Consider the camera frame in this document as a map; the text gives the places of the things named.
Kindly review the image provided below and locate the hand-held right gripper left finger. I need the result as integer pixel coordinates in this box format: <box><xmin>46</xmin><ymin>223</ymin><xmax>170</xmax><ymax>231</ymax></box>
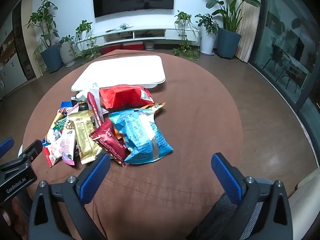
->
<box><xmin>28</xmin><ymin>152</ymin><xmax>112</xmax><ymax>240</ymax></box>

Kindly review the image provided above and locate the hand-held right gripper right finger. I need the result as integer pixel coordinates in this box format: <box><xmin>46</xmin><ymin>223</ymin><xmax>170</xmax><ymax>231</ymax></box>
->
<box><xmin>211</xmin><ymin>152</ymin><xmax>293</xmax><ymax>240</ymax></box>

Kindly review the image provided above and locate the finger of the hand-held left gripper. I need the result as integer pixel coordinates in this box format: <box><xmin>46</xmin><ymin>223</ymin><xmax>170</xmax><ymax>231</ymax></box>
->
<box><xmin>0</xmin><ymin>137</ymin><xmax>14</xmax><ymax>158</ymax></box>
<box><xmin>19</xmin><ymin>140</ymin><xmax>42</xmax><ymax>164</ymax></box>

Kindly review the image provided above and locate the red white snack packet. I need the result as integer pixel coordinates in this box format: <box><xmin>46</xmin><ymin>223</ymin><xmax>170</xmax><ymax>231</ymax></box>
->
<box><xmin>42</xmin><ymin>142</ymin><xmax>63</xmax><ymax>168</ymax></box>

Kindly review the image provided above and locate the pink pig snack packet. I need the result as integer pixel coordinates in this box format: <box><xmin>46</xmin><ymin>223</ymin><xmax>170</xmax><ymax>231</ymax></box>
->
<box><xmin>61</xmin><ymin>103</ymin><xmax>79</xmax><ymax>166</ymax></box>

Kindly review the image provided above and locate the green snack packet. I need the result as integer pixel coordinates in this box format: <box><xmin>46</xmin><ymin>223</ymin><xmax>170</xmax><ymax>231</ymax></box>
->
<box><xmin>55</xmin><ymin>118</ymin><xmax>70</xmax><ymax>132</ymax></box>

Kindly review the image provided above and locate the maroon snack packet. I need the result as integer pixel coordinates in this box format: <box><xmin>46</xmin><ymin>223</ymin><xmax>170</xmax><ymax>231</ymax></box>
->
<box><xmin>89</xmin><ymin>120</ymin><xmax>130</xmax><ymax>167</ymax></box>

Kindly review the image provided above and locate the dark blue cake packet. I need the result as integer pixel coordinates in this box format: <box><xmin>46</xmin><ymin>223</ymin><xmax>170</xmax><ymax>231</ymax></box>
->
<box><xmin>42</xmin><ymin>101</ymin><xmax>73</xmax><ymax>147</ymax></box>

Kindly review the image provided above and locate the gold snack packet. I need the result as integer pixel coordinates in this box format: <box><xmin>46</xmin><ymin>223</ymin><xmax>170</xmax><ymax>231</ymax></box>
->
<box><xmin>67</xmin><ymin>110</ymin><xmax>103</xmax><ymax>165</ymax></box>

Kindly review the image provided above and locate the light blue snack bag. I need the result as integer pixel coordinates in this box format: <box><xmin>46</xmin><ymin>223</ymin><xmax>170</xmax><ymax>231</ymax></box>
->
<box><xmin>109</xmin><ymin>108</ymin><xmax>174</xmax><ymax>165</ymax></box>

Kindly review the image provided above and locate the black snack packet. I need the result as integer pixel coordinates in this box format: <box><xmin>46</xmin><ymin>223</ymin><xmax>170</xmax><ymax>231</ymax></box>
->
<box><xmin>71</xmin><ymin>99</ymin><xmax>89</xmax><ymax>112</ymax></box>

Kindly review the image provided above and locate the red stick snack packet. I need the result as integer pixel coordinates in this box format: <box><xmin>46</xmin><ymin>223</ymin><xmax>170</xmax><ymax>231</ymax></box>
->
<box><xmin>87</xmin><ymin>92</ymin><xmax>105</xmax><ymax>128</ymax></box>

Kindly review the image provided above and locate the red chip bag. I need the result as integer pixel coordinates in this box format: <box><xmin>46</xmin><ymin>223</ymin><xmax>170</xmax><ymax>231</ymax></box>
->
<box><xmin>99</xmin><ymin>85</ymin><xmax>155</xmax><ymax>110</ymax></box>

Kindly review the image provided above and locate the white plastic snack packet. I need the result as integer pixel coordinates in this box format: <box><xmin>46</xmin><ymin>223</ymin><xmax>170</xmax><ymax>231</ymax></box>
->
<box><xmin>76</xmin><ymin>82</ymin><xmax>109</xmax><ymax>120</ymax></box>

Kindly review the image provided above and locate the white foam tray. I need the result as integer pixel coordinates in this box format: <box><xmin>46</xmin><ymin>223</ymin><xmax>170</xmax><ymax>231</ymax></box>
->
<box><xmin>71</xmin><ymin>54</ymin><xmax>166</xmax><ymax>92</ymax></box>

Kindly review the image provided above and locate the white chair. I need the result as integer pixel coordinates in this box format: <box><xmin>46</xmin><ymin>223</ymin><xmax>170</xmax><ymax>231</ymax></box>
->
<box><xmin>287</xmin><ymin>165</ymin><xmax>320</xmax><ymax>205</ymax></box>

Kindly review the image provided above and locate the tall plant in blue pot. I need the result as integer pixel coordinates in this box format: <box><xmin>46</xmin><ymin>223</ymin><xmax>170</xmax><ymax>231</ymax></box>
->
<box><xmin>26</xmin><ymin>0</ymin><xmax>63</xmax><ymax>73</ymax></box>

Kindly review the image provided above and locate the small plant in white pot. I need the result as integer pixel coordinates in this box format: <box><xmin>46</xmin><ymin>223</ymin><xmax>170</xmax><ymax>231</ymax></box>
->
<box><xmin>59</xmin><ymin>35</ymin><xmax>77</xmax><ymax>67</ymax></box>

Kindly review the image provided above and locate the trailing vine plant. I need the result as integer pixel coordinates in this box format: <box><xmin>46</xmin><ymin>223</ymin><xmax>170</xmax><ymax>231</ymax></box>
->
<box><xmin>172</xmin><ymin>10</ymin><xmax>200</xmax><ymax>59</ymax></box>
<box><xmin>74</xmin><ymin>20</ymin><xmax>102</xmax><ymax>60</ymax></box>

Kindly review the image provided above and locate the large leafy plant blue pot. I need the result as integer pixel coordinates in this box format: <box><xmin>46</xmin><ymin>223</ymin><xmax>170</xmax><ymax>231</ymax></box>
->
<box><xmin>195</xmin><ymin>0</ymin><xmax>262</xmax><ymax>59</ymax></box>

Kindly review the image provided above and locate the bushy plant in white pot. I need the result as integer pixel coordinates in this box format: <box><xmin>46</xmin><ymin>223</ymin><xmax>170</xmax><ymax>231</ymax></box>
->
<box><xmin>195</xmin><ymin>14</ymin><xmax>219</xmax><ymax>55</ymax></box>

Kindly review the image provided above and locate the white television cabinet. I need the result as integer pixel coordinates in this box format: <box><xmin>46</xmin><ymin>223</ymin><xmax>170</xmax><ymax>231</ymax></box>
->
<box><xmin>77</xmin><ymin>26</ymin><xmax>200</xmax><ymax>48</ymax></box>

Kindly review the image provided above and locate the red storage box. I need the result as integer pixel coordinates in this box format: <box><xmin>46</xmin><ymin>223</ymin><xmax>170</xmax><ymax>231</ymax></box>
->
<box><xmin>122</xmin><ymin>42</ymin><xmax>144</xmax><ymax>51</ymax></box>

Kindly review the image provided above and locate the glass sliding door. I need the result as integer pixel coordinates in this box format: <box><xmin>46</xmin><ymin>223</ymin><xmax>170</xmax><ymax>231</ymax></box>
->
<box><xmin>250</xmin><ymin>0</ymin><xmax>320</xmax><ymax>120</ymax></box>

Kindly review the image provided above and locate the beige curtain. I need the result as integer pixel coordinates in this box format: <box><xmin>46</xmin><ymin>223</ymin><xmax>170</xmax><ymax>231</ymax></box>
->
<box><xmin>236</xmin><ymin>0</ymin><xmax>262</xmax><ymax>63</ymax></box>

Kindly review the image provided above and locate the wooden wall cabinet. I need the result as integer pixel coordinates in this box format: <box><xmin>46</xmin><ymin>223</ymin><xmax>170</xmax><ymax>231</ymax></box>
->
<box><xmin>0</xmin><ymin>5</ymin><xmax>37</xmax><ymax>100</ymax></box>

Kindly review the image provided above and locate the tangle of cables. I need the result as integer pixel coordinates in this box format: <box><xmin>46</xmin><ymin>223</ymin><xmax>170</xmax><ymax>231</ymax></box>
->
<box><xmin>105</xmin><ymin>24</ymin><xmax>134</xmax><ymax>33</ymax></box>

